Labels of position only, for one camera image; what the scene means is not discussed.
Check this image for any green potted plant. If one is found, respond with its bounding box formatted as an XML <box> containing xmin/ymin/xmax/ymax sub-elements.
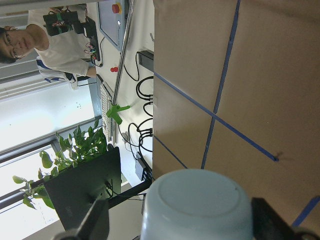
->
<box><xmin>12</xmin><ymin>120</ymin><xmax>107</xmax><ymax>209</ymax></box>

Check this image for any black monitor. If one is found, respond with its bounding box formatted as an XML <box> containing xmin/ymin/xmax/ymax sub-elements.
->
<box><xmin>44</xmin><ymin>146</ymin><xmax>122</xmax><ymax>231</ymax></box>

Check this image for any white keyboard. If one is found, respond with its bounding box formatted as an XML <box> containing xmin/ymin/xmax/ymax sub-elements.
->
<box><xmin>96</xmin><ymin>74</ymin><xmax>118</xmax><ymax>145</ymax></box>

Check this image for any black power adapter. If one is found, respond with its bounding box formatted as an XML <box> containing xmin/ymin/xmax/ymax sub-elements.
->
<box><xmin>137</xmin><ymin>49</ymin><xmax>154</xmax><ymax>72</ymax></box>

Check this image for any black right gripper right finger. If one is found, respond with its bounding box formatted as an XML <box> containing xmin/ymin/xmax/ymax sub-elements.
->
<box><xmin>251</xmin><ymin>197</ymin><xmax>300</xmax><ymax>240</ymax></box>

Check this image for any person in white shirt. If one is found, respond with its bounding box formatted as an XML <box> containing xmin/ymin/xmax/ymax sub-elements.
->
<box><xmin>0</xmin><ymin>7</ymin><xmax>96</xmax><ymax>78</ymax></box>

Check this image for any metal reacher grabber pole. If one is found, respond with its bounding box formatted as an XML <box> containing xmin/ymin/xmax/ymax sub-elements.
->
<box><xmin>106</xmin><ymin>0</ymin><xmax>136</xmax><ymax>125</ymax></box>

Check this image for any blue teach pendant tablet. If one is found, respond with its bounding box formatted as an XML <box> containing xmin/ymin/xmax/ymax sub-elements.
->
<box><xmin>97</xmin><ymin>0</ymin><xmax>130</xmax><ymax>52</ymax></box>

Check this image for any light blue cup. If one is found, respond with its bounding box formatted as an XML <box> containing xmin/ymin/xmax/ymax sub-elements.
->
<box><xmin>140</xmin><ymin>169</ymin><xmax>254</xmax><ymax>240</ymax></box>

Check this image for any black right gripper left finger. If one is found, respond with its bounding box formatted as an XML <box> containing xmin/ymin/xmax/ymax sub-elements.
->
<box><xmin>56</xmin><ymin>199</ymin><xmax>110</xmax><ymax>240</ymax></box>

